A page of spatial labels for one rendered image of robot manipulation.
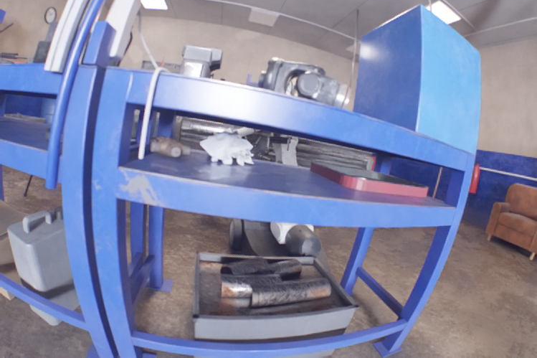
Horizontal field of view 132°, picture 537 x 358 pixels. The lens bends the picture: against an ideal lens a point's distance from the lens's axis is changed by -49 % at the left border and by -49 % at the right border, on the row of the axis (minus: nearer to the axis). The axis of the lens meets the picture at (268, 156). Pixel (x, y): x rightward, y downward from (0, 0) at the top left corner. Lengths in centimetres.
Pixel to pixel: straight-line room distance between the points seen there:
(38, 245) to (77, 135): 45
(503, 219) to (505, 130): 169
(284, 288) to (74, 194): 66
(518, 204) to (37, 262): 455
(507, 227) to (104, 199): 389
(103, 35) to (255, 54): 563
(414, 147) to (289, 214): 36
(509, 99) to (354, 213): 453
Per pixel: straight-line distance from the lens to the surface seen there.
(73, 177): 54
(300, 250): 112
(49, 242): 89
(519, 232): 373
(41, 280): 92
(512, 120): 476
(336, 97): 63
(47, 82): 59
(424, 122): 65
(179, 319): 105
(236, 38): 614
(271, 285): 80
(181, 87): 44
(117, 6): 60
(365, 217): 57
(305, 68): 67
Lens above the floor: 77
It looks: 5 degrees down
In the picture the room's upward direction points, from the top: 10 degrees clockwise
